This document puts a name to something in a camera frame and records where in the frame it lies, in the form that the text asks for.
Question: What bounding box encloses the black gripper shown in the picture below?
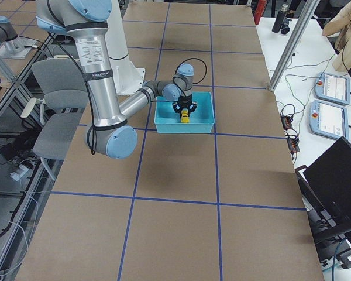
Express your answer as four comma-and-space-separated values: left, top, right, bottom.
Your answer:
177, 95, 194, 110

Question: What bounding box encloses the yellow beetle toy car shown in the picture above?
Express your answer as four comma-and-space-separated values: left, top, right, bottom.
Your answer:
180, 109, 190, 124

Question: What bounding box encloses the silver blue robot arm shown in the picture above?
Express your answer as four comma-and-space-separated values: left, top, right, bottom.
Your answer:
36, 1, 197, 159
0, 16, 30, 59

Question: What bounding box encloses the light blue plastic bin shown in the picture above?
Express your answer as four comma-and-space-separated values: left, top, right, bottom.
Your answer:
154, 92, 215, 133

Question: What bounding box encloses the small electronics board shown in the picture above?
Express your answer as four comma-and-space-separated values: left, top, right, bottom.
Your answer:
280, 115, 300, 155

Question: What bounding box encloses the grey office chair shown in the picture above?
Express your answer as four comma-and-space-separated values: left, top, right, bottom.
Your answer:
21, 58, 88, 180

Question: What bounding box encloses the black water bottle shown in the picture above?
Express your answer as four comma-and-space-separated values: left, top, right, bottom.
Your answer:
271, 4, 289, 33

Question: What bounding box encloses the lower teach pendant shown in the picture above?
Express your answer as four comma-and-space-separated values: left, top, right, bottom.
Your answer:
309, 100, 349, 140

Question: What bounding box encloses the teach pendant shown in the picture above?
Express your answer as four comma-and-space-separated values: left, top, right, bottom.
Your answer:
309, 100, 349, 140
315, 72, 350, 105

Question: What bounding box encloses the upper teach pendant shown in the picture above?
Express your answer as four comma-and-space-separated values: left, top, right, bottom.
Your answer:
315, 72, 350, 105

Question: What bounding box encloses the black laptop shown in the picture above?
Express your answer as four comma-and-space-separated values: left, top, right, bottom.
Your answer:
295, 136, 351, 244

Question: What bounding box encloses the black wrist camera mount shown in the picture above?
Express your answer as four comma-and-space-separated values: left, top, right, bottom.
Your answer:
172, 101, 198, 114

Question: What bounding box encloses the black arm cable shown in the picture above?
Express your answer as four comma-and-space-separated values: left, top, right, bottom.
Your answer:
175, 57, 208, 85

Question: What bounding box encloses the white camera stand pedestal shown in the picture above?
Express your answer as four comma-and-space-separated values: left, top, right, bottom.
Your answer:
105, 1, 146, 95

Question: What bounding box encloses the aluminium frame post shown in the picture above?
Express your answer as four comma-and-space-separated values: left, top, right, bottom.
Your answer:
268, 0, 320, 92

